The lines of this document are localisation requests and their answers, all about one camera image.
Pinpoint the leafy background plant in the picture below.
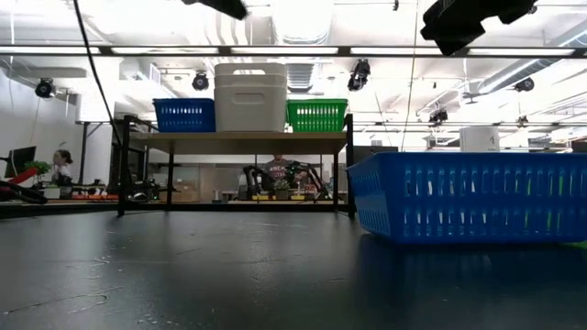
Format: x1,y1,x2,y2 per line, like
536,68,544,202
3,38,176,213
25,159,52,178

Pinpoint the white background cabinet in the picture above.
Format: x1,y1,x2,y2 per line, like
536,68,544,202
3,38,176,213
460,126,501,153

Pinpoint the brown cardboard box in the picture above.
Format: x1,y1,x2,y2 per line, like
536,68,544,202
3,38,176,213
158,181,201,203

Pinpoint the small background potted plant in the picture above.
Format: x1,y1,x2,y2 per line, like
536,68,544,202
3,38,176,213
273,179,291,201

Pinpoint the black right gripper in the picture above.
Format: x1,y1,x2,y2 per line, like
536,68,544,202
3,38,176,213
419,0,487,57

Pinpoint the black background monitor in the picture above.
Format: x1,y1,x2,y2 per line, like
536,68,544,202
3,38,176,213
4,145,38,179

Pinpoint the person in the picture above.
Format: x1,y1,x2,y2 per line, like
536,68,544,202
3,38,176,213
51,148,74,198
263,155,299,193

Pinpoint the background work table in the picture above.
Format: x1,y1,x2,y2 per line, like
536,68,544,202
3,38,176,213
213,197,349,213

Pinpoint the white plastic storage bin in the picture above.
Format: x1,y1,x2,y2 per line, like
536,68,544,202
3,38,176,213
214,62,288,77
214,85,288,134
214,74,288,89

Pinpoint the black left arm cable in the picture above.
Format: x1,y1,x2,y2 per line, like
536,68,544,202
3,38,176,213
72,0,124,150

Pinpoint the black overhead frame bar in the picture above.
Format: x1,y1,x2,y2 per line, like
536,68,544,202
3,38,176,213
0,44,587,59

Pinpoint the wooden shelf black frame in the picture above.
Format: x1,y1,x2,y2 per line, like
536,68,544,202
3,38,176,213
116,113,357,219

